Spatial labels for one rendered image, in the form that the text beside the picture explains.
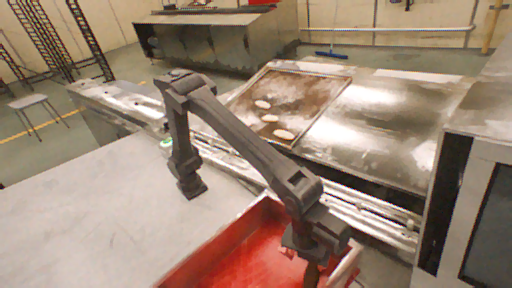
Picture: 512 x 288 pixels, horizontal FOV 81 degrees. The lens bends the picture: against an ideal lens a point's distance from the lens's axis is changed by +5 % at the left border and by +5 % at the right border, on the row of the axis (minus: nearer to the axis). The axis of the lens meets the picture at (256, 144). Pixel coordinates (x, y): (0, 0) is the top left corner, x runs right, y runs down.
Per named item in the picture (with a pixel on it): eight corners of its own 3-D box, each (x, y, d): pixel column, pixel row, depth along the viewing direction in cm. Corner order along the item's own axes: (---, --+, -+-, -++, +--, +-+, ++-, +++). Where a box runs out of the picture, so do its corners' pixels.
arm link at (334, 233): (309, 171, 61) (283, 194, 57) (360, 196, 54) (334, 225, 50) (310, 208, 68) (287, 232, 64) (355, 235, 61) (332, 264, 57)
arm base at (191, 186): (176, 186, 115) (188, 201, 106) (169, 170, 110) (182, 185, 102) (195, 175, 118) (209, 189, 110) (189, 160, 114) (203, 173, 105)
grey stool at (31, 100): (58, 123, 410) (38, 92, 385) (70, 127, 389) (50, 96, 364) (29, 136, 388) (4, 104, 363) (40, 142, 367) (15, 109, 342)
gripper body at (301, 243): (289, 227, 73) (288, 207, 69) (330, 240, 69) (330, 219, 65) (280, 248, 69) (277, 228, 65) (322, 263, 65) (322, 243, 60)
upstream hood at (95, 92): (69, 95, 226) (62, 84, 222) (92, 86, 236) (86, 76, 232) (154, 135, 148) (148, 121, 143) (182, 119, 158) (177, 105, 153)
